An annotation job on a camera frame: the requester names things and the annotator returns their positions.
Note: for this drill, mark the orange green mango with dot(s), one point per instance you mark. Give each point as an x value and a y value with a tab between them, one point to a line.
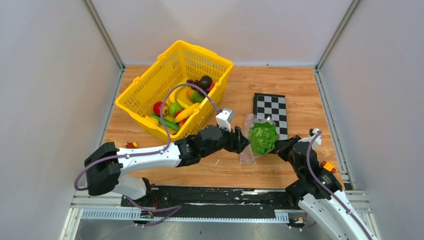
194	96

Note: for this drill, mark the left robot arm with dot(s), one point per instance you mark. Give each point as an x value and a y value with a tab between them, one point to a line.
108	168

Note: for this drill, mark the green lettuce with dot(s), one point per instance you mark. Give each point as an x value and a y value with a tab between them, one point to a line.
263	137

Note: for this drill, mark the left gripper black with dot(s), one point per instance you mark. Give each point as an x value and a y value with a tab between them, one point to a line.
237	142

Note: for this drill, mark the yellow banana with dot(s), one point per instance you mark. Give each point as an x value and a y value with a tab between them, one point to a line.
181	94
186	113
173	95

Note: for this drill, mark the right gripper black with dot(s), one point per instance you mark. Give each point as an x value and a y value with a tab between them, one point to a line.
281	146

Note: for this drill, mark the red yellow apple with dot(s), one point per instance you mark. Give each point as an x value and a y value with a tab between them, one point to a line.
160	108

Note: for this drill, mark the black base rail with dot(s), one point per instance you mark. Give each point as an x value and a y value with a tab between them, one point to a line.
223	203

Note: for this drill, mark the dark red grapes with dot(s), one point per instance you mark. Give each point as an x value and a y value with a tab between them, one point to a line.
196	83

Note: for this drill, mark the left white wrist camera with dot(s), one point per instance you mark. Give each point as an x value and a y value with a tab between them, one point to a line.
223	119

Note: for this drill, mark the green vegetable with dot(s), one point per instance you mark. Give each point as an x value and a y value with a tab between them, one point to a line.
174	108

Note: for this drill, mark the dark avocado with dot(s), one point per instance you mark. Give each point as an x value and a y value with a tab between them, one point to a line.
205	82

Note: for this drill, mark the orange yellow toy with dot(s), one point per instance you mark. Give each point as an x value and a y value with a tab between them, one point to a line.
329	166

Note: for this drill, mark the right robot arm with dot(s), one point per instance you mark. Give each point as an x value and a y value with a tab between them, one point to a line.
318	192

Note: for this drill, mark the aluminium frame base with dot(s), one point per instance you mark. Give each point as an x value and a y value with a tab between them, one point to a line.
113	206

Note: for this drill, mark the yellow plastic basket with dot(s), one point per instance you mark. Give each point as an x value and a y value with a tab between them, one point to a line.
181	61

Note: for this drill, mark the green cucumber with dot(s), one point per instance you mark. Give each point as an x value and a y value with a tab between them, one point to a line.
168	123

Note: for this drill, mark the red green toy car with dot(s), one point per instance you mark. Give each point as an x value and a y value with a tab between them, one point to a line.
131	145

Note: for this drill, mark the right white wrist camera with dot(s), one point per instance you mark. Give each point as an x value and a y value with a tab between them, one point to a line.
316	139

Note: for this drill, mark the red pepper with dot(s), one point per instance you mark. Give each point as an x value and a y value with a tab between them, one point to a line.
182	122

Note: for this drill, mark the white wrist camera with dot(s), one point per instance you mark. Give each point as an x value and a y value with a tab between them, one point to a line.
316	139
223	119

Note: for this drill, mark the black white checkerboard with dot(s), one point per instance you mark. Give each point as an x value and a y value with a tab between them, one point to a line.
274	106

